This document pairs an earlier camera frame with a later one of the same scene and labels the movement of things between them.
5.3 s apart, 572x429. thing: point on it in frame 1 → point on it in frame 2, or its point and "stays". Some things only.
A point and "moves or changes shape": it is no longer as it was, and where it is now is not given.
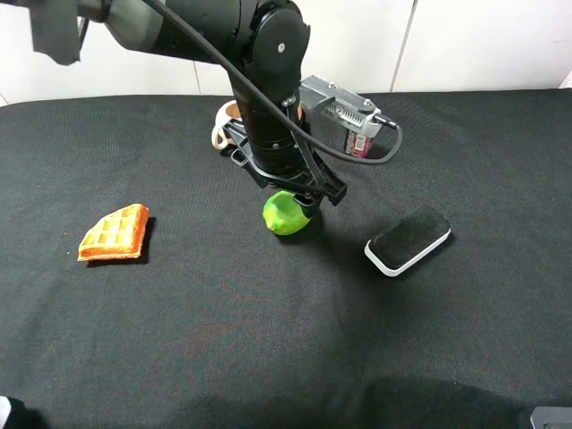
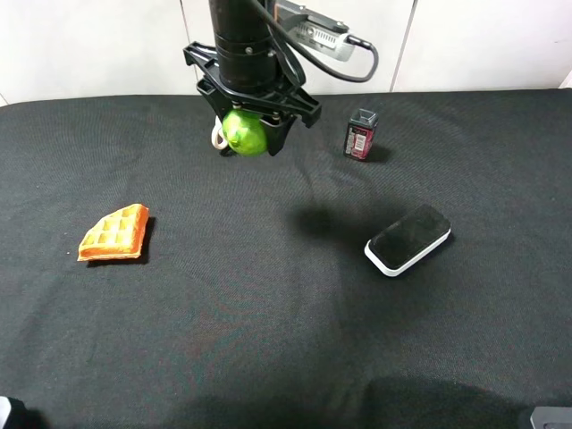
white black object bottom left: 13,413 stays
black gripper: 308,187 → 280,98
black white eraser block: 397,246 stays
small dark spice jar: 357,146 stays
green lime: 282,214 moves or changes shape
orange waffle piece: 119,235 stays
